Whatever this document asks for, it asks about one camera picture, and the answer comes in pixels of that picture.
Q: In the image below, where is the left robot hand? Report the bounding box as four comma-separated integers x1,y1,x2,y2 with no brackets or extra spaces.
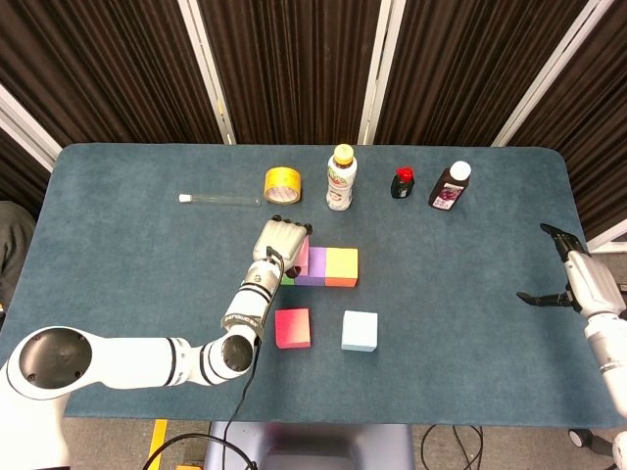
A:
251,214,314,276

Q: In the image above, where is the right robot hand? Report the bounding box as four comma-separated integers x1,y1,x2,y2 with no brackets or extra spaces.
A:
516,223,627,319

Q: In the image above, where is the pink foam cube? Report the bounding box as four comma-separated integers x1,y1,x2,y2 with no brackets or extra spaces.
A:
293,234,313,275

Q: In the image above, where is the purple foam cube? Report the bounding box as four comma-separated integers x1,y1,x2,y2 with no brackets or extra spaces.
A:
293,246,328,287

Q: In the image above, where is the orange foam cube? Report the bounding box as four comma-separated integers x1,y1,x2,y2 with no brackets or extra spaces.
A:
324,247,360,288

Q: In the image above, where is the light blue foam cube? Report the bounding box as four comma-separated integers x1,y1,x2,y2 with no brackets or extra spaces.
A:
341,309,379,352

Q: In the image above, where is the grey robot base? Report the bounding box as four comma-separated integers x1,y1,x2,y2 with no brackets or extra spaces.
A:
203,421,415,470

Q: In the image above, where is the yellow tape roll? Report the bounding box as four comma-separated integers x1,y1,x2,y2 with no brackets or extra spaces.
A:
264,166,304,205

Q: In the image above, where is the drink bottle yellow cap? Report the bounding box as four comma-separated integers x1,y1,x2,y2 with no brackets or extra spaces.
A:
325,143,359,212

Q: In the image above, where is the red foam cube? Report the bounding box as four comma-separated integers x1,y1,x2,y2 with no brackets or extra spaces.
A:
274,307,313,351

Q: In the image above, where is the glass test tube white cap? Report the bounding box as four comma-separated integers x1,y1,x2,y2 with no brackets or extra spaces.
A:
178,193,262,208

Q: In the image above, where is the black ink bottle red cap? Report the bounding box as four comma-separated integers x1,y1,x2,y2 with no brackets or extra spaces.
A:
390,166,416,200

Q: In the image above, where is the black caster wheel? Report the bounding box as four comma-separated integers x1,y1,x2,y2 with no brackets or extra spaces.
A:
567,428,611,449

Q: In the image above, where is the brown pleated partition screen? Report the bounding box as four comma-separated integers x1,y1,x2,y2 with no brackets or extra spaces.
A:
0,0,237,148
374,0,589,147
198,0,383,146
504,0,627,241
0,126,50,210

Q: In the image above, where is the dark bottle white cap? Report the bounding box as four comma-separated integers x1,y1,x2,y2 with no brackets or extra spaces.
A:
428,161,473,211

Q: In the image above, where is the blue-grey table cloth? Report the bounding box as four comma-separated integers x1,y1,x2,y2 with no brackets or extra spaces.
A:
9,142,606,427

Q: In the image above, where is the yellow floor tape strip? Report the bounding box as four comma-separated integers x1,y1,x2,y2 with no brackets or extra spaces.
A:
145,419,169,470

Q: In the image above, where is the person in grey clothing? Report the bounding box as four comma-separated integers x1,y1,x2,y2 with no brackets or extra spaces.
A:
0,200,36,309

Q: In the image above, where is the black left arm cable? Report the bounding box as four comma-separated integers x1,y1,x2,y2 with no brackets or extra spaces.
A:
141,247,285,470

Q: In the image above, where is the black floor cable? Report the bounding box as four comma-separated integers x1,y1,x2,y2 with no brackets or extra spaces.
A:
419,424,486,470

